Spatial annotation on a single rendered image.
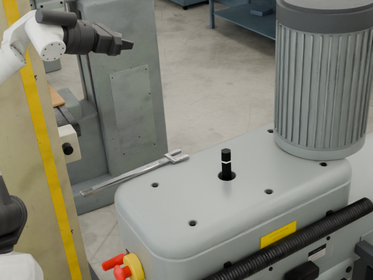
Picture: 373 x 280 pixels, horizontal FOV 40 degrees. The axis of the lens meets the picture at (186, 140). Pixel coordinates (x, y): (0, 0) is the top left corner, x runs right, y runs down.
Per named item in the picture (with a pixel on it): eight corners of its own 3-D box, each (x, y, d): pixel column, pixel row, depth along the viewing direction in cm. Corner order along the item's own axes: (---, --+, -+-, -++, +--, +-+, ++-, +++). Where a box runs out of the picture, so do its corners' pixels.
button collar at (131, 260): (137, 290, 102) (134, 268, 99) (124, 272, 107) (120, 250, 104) (146, 286, 103) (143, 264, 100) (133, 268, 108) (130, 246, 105)
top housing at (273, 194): (171, 320, 96) (164, 256, 87) (113, 240, 115) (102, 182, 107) (354, 223, 115) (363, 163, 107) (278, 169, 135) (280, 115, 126)
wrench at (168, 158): (85, 200, 102) (84, 197, 102) (77, 191, 105) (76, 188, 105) (188, 158, 113) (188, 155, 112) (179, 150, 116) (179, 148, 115)
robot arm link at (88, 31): (91, 47, 145) (54, 44, 137) (100, 14, 141) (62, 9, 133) (116, 66, 138) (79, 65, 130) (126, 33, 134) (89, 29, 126)
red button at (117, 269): (121, 290, 101) (118, 275, 99) (112, 278, 104) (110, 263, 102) (136, 283, 103) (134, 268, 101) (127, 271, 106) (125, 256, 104)
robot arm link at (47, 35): (75, 66, 131) (34, 65, 123) (57, 38, 136) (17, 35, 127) (93, 31, 125) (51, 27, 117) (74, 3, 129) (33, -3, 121)
